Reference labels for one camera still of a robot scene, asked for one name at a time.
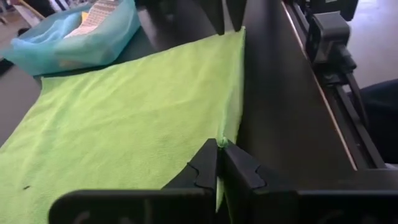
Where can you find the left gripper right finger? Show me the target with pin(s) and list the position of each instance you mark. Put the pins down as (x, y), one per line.
(280, 205)

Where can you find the dark blue rounded object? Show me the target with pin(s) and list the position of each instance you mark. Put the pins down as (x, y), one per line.
(382, 118)

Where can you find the green microfiber towel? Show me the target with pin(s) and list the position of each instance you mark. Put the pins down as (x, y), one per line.
(124, 124)

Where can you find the orange microfiber towel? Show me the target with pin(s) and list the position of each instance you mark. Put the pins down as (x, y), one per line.
(84, 16)

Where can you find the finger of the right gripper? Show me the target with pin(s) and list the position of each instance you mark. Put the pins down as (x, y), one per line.
(236, 14)
(214, 15)

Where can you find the black table edge camera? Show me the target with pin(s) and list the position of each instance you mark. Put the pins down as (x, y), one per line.
(329, 40)

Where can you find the teal plastic bin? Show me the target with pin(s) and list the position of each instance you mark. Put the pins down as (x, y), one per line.
(93, 46)

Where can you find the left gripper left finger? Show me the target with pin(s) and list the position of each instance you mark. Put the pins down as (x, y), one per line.
(140, 205)

